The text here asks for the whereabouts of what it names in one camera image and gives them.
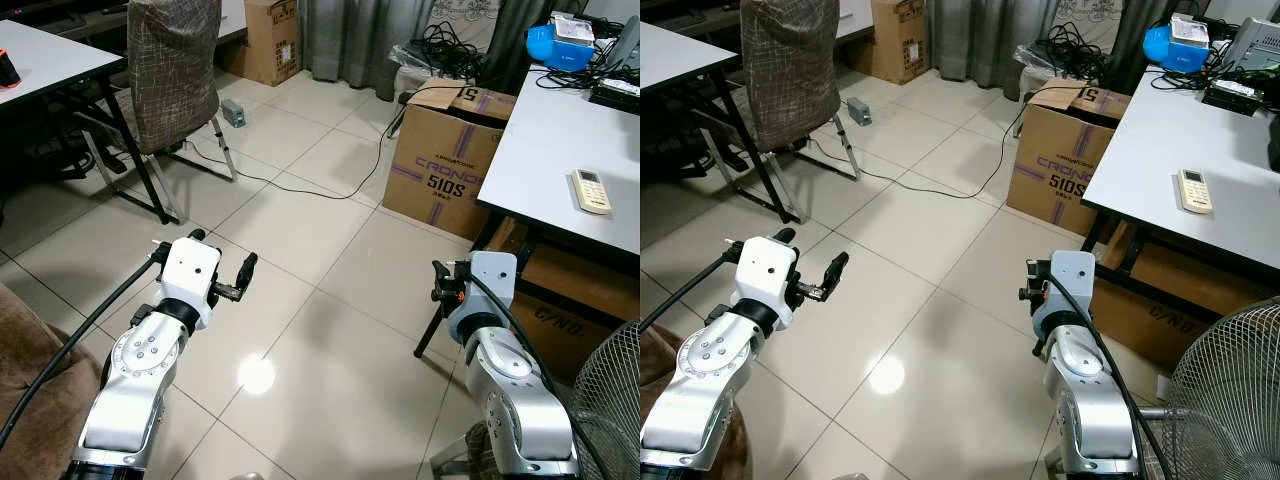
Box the purple printed cardboard box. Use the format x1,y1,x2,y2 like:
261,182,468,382
381,78,518,242
1005,77,1132,237

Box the long brown cardboard box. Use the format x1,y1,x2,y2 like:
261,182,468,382
480,215,641,383
1088,220,1273,371

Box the chair with checked brown cover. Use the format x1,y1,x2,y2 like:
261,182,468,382
715,0,863,223
85,0,241,223

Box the cream remote control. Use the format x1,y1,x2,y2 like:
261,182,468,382
570,168,613,216
1177,168,1214,215

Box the plain brown cardboard box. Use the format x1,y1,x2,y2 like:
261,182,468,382
220,0,303,88
848,0,931,87

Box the white table black legs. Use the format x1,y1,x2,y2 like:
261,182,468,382
0,18,179,227
640,20,803,225

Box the flat black device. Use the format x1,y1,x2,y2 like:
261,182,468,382
588,78,641,113
1202,80,1257,117

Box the dark grey curtain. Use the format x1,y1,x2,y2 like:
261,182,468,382
1108,0,1183,96
488,0,563,98

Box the blue plastic case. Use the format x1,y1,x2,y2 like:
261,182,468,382
1142,20,1212,74
524,18,602,74

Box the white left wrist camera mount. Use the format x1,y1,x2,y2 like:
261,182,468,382
157,238,223,332
732,238,799,332

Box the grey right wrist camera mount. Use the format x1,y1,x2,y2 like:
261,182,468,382
1029,250,1097,342
446,251,519,342

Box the thin black floor cable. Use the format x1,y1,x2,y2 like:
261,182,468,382
183,100,403,202
808,100,1026,200

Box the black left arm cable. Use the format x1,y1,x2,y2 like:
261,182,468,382
640,240,743,336
0,240,169,449

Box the wire grille fan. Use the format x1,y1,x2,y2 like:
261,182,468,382
1140,295,1280,480
568,320,641,480

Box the black cable bundle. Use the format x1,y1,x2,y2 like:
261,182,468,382
1033,20,1108,81
412,22,493,83

